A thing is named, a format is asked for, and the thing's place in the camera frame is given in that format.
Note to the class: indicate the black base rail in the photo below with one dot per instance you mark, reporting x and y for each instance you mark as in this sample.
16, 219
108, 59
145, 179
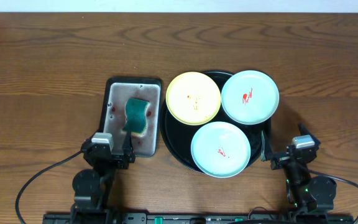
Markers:
142, 218

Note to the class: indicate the round black tray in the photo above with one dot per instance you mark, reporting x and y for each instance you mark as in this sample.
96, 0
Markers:
177, 136

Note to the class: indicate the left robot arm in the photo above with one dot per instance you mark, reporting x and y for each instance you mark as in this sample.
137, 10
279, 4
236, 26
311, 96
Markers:
92, 186

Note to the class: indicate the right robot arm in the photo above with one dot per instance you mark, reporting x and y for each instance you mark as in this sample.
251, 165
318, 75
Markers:
312, 197

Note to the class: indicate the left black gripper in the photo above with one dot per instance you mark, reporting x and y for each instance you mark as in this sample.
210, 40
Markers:
128, 156

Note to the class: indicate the green yellow sponge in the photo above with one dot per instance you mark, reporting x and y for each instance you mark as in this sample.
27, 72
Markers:
136, 119

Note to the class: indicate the light blue plate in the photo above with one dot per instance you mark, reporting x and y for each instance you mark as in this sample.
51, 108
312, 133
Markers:
220, 149
250, 97

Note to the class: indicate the yellow plate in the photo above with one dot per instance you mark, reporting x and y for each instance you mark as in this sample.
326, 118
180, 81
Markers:
193, 98

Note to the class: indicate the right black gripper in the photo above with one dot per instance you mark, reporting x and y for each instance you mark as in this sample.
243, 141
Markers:
281, 160

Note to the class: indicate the rectangular black soapy tray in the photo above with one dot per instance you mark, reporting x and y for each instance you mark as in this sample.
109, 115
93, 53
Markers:
113, 117

